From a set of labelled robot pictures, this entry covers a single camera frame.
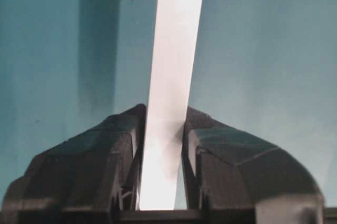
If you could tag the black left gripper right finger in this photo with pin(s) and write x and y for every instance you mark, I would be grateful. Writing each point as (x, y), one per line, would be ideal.
(236, 177)

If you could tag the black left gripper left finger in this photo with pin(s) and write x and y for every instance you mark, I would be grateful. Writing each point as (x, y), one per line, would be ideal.
(81, 179)

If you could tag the white wooden board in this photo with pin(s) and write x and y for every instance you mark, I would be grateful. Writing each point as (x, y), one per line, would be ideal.
(175, 37)

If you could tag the teal table cloth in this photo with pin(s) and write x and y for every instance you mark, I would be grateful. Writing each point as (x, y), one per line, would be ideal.
(267, 67)

